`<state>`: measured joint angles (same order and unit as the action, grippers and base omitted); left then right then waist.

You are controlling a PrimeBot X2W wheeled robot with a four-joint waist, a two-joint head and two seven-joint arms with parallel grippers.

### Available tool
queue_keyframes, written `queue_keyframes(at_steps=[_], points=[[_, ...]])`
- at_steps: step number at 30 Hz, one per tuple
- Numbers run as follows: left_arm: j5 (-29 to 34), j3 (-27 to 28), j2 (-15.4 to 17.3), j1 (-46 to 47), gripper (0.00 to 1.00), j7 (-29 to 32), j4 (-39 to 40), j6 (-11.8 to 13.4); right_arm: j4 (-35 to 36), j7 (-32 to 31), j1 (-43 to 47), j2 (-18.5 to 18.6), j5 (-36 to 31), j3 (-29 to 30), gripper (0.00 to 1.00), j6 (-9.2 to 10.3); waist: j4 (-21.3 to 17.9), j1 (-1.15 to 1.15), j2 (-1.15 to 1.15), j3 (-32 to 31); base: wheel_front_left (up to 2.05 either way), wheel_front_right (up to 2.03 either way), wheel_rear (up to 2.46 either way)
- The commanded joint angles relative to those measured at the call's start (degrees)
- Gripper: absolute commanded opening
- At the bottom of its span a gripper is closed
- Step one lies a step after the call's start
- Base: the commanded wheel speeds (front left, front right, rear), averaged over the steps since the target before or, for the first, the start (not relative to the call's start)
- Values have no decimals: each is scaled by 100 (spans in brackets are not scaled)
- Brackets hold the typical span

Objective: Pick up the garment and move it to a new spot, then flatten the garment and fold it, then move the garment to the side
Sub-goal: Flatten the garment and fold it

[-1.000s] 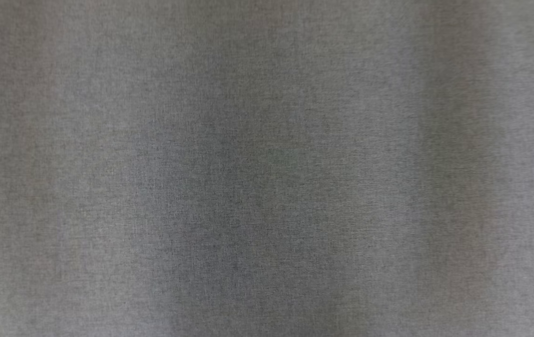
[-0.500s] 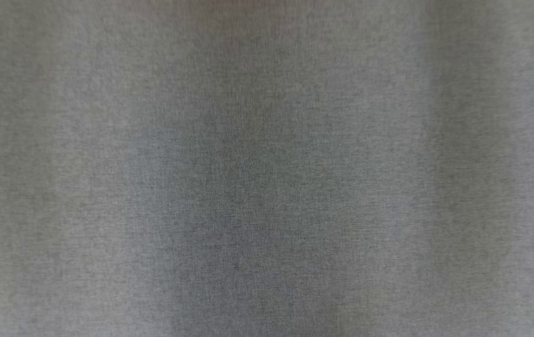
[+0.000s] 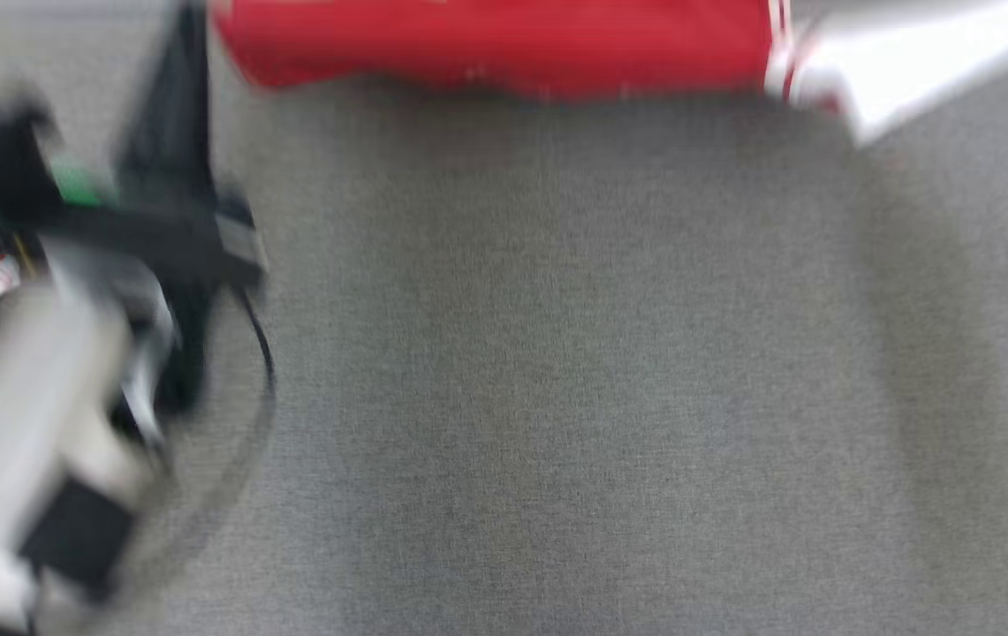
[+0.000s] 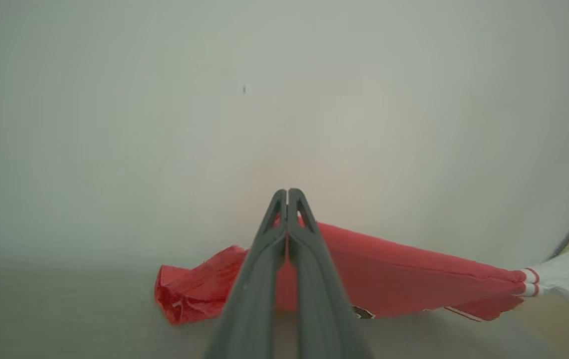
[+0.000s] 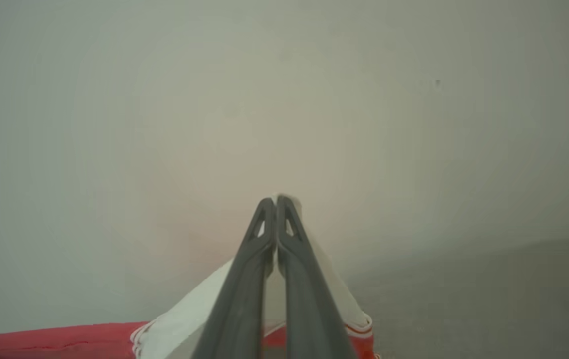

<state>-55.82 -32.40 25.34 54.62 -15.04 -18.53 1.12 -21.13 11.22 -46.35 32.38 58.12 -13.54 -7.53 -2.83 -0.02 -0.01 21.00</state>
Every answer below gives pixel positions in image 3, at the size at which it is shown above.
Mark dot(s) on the red basketball jersey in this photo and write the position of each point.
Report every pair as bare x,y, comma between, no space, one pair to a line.
504,40

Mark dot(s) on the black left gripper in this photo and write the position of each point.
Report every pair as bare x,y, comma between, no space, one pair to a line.
168,238

